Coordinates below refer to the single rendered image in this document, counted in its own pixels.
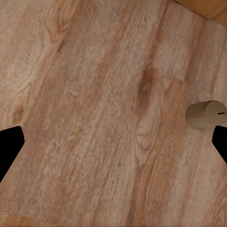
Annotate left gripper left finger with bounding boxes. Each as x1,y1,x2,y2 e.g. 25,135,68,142
0,126,25,182

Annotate pillar candle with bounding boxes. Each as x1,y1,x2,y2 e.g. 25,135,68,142
185,100,227,129

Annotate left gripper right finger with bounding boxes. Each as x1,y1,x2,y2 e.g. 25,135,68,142
212,126,227,164

